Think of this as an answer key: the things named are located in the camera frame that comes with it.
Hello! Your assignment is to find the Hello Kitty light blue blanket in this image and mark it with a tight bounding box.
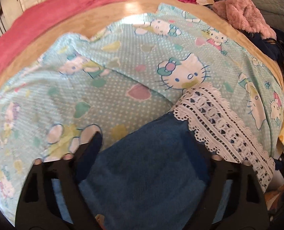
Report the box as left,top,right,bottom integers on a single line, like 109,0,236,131
0,3,284,222

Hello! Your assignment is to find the pink fluffy garment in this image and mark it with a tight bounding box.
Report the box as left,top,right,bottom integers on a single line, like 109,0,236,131
212,0,277,39

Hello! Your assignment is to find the tan bed sheet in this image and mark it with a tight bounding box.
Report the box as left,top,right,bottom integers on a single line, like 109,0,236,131
0,0,284,125

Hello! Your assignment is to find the blue denim pants lace trim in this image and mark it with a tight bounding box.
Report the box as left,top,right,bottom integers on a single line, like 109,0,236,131
79,84,275,229

